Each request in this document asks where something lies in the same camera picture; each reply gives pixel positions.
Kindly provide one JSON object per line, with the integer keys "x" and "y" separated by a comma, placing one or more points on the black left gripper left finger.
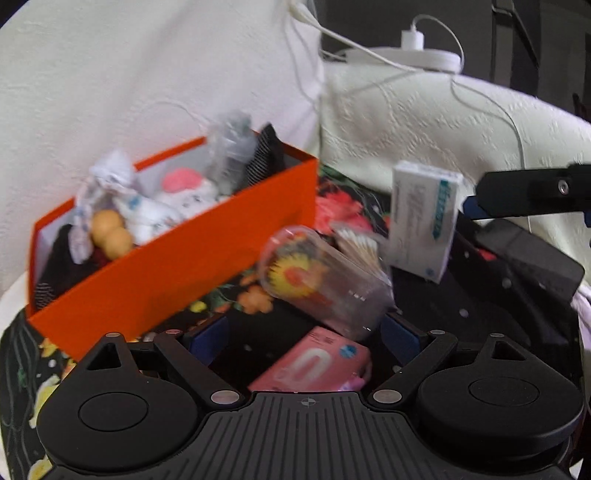
{"x": 200, "y": 382}

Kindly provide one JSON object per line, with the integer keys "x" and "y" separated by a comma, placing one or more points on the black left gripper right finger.
{"x": 401, "y": 386}

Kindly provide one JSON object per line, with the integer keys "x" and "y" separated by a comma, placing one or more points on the white blue medicine box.
{"x": 424, "y": 212}

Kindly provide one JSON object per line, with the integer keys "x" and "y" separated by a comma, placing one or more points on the clear plastic cup with flower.
{"x": 299, "y": 267}

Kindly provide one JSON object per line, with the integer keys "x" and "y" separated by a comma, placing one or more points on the pink pad packet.
{"x": 322, "y": 361}

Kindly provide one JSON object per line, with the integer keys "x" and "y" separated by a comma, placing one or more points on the black fabric item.
{"x": 61, "y": 273}

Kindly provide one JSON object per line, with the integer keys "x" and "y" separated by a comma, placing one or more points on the white pink plush toy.
{"x": 188, "y": 192}

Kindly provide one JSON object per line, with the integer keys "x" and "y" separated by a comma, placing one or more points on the white wet wipe sachet strip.
{"x": 113, "y": 184}

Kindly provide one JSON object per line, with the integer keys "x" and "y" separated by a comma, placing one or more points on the black polka dot sock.
{"x": 268, "y": 158}

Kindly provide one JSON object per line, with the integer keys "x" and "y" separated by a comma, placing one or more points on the clear plastic bag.
{"x": 231, "y": 145}

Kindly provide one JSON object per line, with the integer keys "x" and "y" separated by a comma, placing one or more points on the orange cardboard box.
{"x": 139, "y": 291}

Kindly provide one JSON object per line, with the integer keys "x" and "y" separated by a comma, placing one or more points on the cotton swab pack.
{"x": 366, "y": 249}

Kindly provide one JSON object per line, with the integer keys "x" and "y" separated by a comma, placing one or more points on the wooden gourd toy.
{"x": 108, "y": 233}

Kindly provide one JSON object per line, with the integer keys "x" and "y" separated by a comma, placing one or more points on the black floral cloth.
{"x": 506, "y": 404}

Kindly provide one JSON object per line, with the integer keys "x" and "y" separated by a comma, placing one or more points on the white power strip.
{"x": 427, "y": 59}

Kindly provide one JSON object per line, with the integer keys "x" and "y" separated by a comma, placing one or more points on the white charger plug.
{"x": 412, "y": 40}

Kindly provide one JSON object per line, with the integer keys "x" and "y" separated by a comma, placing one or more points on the white pillow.
{"x": 82, "y": 78}

